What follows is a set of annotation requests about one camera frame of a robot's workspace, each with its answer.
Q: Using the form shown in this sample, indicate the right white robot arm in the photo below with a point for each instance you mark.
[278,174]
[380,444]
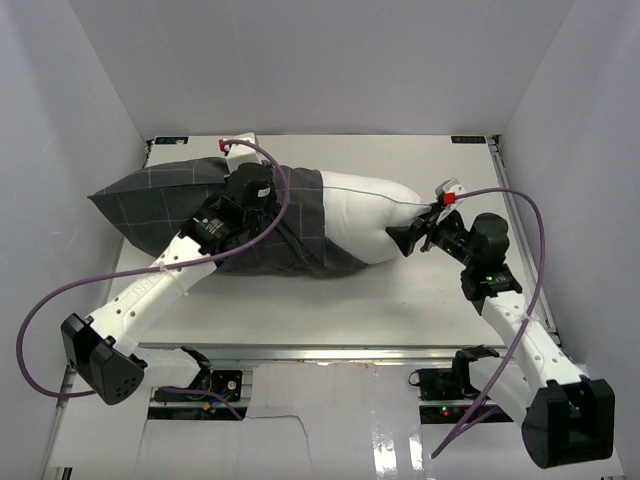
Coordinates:
[564,416]

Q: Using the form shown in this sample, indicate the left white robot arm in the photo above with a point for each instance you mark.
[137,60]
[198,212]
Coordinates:
[104,347]

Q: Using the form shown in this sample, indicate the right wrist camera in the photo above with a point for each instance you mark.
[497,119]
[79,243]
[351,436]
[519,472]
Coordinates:
[449,193]

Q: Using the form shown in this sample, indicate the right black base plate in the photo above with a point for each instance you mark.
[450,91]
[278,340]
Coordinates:
[442,399]

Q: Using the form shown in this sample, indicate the left blue corner label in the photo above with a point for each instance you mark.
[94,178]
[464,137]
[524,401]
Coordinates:
[171,140]

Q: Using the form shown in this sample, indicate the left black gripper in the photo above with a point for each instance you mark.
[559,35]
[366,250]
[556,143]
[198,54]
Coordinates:
[271,203]

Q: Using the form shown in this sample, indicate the white pillow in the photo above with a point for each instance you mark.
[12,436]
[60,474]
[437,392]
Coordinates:
[358,210]

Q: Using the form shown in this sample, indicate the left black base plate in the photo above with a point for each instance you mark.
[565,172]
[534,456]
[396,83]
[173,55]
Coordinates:
[232,385]

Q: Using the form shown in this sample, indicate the dark grey checked pillowcase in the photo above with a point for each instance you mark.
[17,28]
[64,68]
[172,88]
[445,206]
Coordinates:
[150,205]

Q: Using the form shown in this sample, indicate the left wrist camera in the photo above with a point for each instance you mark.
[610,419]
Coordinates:
[239,154]

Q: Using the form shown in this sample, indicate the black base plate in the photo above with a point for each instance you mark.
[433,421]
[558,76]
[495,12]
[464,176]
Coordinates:
[232,385]
[442,399]

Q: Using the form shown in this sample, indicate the aluminium front rail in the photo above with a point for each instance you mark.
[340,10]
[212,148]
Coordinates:
[402,354]

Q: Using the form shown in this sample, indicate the blue corner label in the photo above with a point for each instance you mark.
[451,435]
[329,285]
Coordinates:
[171,140]
[468,139]

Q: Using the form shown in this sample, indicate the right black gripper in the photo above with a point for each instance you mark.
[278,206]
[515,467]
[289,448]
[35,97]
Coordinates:
[406,237]

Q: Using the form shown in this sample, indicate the right blue corner label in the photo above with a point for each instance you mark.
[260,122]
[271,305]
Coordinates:
[468,139]

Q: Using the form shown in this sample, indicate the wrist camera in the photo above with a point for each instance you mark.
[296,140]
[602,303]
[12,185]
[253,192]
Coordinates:
[449,193]
[239,154]

